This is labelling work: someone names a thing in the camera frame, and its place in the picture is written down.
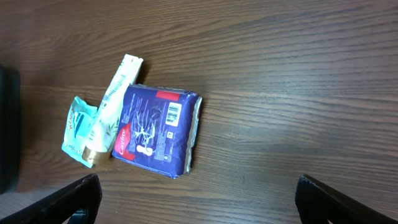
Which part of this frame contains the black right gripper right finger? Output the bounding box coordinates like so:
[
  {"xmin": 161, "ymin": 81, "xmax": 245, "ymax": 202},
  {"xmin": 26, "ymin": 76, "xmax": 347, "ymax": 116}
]
[{"xmin": 295, "ymin": 174, "xmax": 397, "ymax": 224}]

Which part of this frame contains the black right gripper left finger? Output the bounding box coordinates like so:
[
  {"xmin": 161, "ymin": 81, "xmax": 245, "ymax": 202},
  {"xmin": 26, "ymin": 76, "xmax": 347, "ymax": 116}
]
[{"xmin": 1, "ymin": 174, "xmax": 102, "ymax": 224}]

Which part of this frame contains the white tube with gold cap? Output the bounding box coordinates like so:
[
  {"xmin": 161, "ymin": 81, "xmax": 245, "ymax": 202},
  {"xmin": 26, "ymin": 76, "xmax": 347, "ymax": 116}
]
[{"xmin": 82, "ymin": 54, "xmax": 143, "ymax": 164}]

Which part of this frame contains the teal wet wipes pack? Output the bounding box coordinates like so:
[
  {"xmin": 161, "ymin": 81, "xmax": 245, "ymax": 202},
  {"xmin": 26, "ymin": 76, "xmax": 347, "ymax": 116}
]
[{"xmin": 62, "ymin": 96, "xmax": 97, "ymax": 168}]

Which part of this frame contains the purple Carefree pad pack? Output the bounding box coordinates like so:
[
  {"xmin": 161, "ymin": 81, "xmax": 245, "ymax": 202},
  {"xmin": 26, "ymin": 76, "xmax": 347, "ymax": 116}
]
[{"xmin": 112, "ymin": 85, "xmax": 203, "ymax": 179}]

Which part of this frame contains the grey plastic mesh basket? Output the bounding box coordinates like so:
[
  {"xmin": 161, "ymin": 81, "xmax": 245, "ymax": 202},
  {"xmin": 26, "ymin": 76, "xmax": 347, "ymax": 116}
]
[{"xmin": 1, "ymin": 66, "xmax": 21, "ymax": 194}]

